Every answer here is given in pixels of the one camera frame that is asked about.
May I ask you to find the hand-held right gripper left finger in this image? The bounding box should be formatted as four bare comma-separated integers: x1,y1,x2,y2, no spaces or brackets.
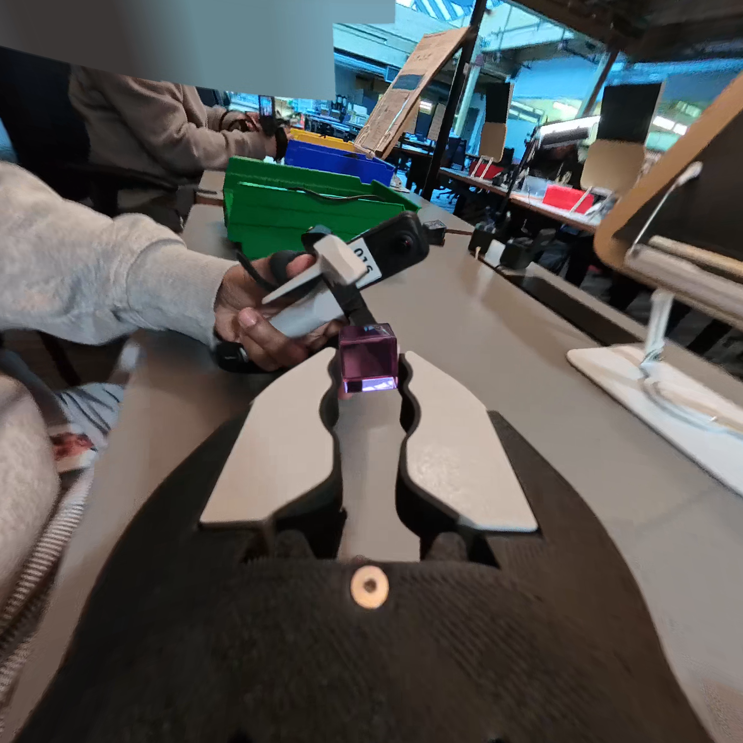
199,347,344,526

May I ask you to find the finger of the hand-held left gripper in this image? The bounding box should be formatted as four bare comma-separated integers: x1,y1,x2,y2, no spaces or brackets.
313,234,379,327

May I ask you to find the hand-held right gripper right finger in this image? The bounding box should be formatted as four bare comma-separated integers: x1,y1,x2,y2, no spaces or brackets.
397,351,539,534

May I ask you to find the purple transparent cube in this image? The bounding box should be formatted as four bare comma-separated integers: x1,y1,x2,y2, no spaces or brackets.
338,323,401,395

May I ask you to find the person's left forearm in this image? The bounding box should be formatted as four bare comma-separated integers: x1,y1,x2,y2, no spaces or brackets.
0,161,234,350

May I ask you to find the grey desk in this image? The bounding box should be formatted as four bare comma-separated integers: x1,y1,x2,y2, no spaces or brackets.
12,171,743,743

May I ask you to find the person's left hand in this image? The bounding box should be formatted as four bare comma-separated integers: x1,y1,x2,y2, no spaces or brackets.
214,253,349,372

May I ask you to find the green plastic bin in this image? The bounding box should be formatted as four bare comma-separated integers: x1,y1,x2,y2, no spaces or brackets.
223,156,422,261

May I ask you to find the blue plastic bin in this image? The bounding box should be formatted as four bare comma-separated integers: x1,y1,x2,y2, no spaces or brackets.
284,139,397,187

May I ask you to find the yellow plastic bin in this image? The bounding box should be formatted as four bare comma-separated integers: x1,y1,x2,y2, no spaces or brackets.
289,127,356,153

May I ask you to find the background wooden table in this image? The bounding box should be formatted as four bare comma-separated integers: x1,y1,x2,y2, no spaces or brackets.
401,142,606,234

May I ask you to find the small cardboard display board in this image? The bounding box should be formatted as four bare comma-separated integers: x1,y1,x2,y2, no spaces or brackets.
478,81,513,164
579,83,664,196

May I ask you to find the large cardboard sign board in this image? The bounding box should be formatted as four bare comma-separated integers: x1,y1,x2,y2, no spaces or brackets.
353,26,476,161

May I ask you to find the black metal pole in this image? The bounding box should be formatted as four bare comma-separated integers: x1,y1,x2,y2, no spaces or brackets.
420,0,487,202

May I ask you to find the red box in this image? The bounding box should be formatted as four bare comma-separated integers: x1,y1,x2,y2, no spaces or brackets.
542,184,596,214

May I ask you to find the display stand with white base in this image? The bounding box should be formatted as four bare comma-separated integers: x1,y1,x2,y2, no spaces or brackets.
567,234,743,498

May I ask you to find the person's grey hooded sweater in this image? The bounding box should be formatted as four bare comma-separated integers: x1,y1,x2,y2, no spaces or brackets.
0,347,96,706

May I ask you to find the cardboard backed display board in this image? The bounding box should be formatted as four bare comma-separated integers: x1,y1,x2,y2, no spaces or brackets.
592,68,743,274

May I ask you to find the black office chair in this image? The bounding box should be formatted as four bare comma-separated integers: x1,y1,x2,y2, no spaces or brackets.
0,48,178,218

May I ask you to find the black cable plug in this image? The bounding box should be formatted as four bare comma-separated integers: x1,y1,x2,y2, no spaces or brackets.
423,219,474,246

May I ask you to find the thin dark cable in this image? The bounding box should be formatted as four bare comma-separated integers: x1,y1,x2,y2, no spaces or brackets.
288,186,385,204

